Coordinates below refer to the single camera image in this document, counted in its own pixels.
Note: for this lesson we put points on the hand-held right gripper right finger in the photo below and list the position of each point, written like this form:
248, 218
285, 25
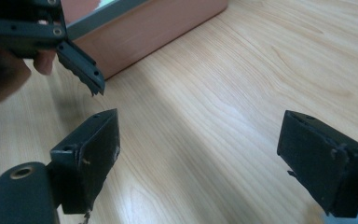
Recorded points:
310, 155

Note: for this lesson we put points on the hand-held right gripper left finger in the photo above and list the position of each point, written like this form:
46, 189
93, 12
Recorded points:
87, 158

